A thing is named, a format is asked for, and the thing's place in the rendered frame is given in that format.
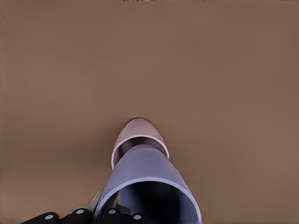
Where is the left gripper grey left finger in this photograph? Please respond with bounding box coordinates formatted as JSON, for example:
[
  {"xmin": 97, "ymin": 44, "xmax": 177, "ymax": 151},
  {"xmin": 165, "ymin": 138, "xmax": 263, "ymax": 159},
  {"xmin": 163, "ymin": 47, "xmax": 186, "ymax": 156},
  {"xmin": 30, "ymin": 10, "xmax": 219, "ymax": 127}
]
[{"xmin": 23, "ymin": 189, "xmax": 104, "ymax": 224}]

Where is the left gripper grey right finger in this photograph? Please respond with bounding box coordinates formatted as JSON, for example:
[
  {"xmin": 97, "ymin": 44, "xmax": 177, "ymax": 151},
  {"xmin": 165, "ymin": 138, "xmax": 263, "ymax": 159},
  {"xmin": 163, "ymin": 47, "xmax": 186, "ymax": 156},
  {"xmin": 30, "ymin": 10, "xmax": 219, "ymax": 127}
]
[{"xmin": 100, "ymin": 193, "xmax": 152, "ymax": 224}]

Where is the purple cup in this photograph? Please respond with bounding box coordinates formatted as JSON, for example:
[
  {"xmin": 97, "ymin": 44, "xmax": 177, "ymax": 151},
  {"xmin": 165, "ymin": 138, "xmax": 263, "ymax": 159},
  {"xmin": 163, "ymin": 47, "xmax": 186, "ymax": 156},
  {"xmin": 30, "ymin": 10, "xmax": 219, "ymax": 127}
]
[{"xmin": 93, "ymin": 144, "xmax": 202, "ymax": 224}]

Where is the pink cup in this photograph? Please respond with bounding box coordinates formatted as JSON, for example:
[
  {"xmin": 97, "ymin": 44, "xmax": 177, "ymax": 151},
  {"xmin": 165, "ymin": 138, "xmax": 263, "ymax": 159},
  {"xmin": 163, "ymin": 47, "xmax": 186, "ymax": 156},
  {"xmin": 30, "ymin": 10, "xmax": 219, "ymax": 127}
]
[{"xmin": 111, "ymin": 117, "xmax": 171, "ymax": 170}]

